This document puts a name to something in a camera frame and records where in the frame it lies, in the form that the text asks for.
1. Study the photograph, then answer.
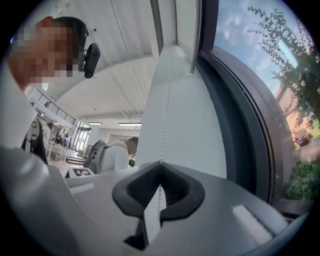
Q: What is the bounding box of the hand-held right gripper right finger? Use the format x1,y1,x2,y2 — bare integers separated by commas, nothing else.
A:
153,161,310,256

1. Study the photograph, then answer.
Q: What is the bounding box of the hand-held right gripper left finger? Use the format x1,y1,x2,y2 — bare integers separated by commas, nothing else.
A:
65,160,162,256

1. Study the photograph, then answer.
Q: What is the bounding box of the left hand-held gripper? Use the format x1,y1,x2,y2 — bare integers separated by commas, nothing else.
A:
65,166,95,180

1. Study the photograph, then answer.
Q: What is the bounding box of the white roller blind bead chain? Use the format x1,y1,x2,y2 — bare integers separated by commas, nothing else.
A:
154,56,176,226

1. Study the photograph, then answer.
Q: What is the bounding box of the white roller blind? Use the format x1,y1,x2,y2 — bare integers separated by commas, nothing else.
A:
191,0,203,75

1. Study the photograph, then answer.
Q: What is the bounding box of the grey backpack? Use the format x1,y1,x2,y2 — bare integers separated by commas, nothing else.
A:
83,139,110,175

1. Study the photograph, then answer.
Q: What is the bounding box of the white table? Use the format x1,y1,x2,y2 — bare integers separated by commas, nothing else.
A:
46,142,69,164

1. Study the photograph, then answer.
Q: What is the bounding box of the black metal balcony railing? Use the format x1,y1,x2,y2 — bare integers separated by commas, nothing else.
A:
31,88,77,126

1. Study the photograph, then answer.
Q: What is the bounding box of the green bush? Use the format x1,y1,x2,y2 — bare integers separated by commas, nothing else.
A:
286,158,320,201

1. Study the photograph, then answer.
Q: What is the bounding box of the person's white shirt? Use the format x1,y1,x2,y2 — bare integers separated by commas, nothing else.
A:
0,58,38,151

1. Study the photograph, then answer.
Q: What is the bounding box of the red car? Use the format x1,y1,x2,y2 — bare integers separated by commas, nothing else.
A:
293,133,311,148

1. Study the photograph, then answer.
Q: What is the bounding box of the red brick building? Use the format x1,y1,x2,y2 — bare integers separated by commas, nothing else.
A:
274,86,315,141

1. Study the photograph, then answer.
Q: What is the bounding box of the person's head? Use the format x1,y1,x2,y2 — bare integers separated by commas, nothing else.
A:
8,16,87,91

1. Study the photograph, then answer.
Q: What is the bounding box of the green leafy tree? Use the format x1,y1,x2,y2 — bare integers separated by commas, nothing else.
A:
246,6,320,137

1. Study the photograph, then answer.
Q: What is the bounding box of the dark grey window frame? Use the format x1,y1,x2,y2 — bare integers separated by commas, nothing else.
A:
196,0,297,206

